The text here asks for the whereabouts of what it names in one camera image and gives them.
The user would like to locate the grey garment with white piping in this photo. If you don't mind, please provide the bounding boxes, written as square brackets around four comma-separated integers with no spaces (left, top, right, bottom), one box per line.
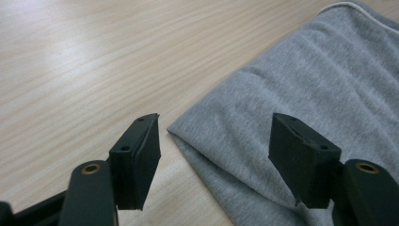
[167,0,399,226]

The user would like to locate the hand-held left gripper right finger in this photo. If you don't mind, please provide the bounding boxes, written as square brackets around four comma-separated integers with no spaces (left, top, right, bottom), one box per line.
[267,112,343,210]

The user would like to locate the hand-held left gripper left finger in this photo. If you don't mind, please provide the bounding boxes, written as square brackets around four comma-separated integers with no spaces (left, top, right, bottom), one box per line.
[108,113,162,211]

